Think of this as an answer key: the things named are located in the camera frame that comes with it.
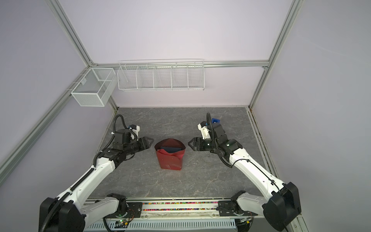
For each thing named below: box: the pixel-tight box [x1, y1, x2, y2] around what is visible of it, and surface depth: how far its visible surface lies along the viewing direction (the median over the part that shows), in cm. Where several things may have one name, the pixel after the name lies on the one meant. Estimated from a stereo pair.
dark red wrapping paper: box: [154, 138, 186, 171], surface depth 80 cm
